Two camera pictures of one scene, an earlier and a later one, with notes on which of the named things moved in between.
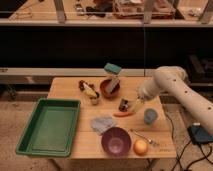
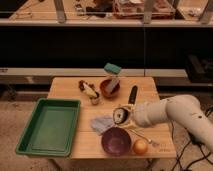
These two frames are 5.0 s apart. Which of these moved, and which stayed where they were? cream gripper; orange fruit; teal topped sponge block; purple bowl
Moved: cream gripper
Stayed: purple bowl; teal topped sponge block; orange fruit
